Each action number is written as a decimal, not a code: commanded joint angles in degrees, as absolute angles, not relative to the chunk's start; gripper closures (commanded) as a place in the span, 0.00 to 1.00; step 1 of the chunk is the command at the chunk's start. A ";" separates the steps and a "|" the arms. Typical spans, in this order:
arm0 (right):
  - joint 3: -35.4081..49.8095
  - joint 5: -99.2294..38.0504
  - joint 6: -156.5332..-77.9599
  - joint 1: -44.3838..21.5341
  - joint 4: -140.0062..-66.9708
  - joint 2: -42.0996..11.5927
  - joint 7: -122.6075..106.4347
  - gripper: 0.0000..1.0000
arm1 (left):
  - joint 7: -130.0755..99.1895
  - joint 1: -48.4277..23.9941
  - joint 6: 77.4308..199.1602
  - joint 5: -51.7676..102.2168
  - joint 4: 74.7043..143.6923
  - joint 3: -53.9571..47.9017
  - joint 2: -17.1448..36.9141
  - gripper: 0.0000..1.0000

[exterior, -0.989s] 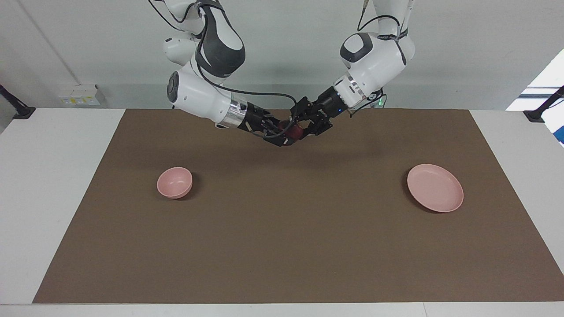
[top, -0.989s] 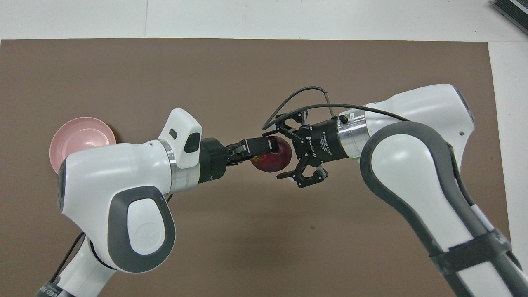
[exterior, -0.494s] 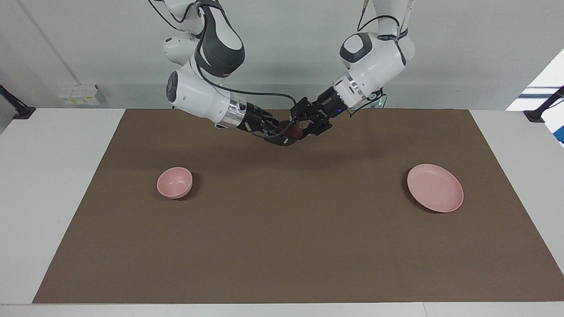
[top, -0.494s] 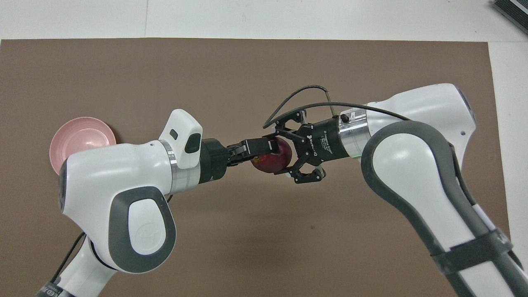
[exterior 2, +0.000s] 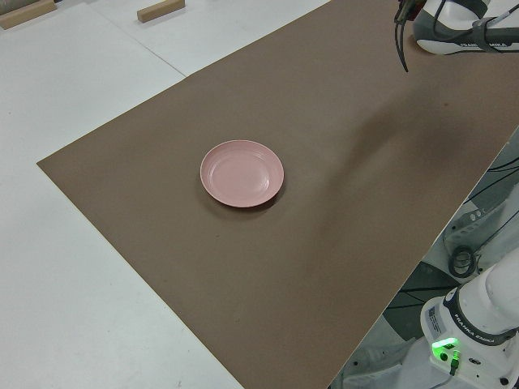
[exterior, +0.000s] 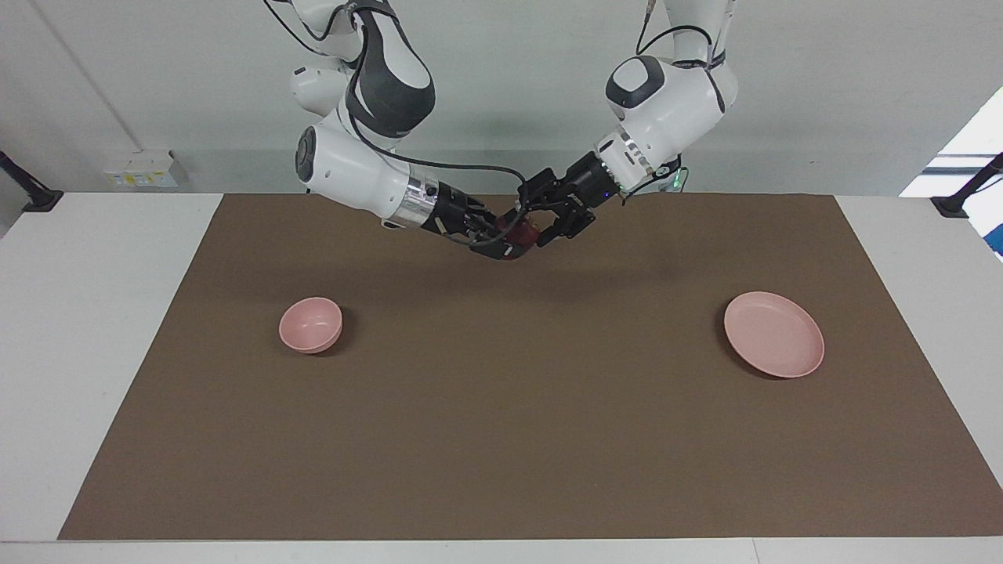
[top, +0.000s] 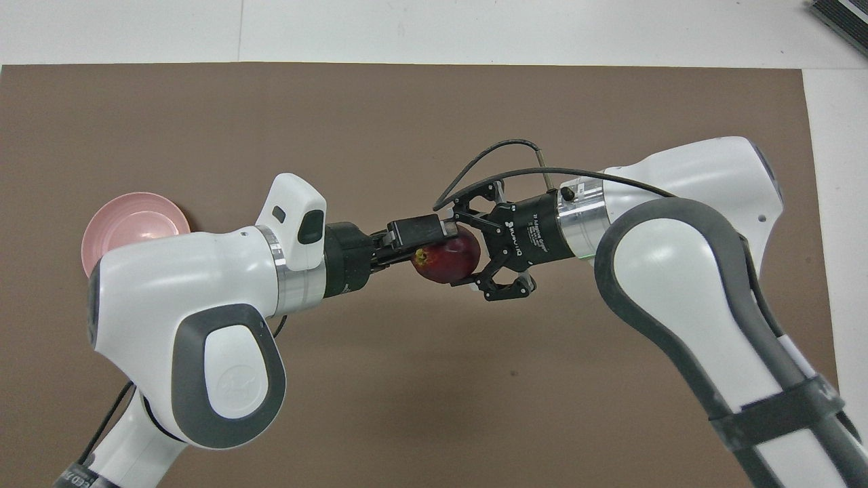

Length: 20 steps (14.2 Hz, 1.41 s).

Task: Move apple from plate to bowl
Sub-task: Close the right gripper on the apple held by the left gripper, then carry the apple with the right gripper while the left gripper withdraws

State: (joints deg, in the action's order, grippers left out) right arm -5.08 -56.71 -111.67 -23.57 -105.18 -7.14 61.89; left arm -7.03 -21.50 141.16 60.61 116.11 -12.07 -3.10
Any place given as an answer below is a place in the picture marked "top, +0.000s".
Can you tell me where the brown table mat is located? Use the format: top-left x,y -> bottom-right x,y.
0,62 -> 850,488

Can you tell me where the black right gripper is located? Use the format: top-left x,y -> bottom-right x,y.
452,180 -> 576,302

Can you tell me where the dark ribbed device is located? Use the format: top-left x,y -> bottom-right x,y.
806,0 -> 868,56

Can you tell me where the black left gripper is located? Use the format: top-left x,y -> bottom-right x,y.
324,214 -> 463,299

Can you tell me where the pink plate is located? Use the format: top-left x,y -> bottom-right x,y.
81,192 -> 192,279

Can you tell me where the dark red apple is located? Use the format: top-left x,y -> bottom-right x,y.
412,234 -> 482,285

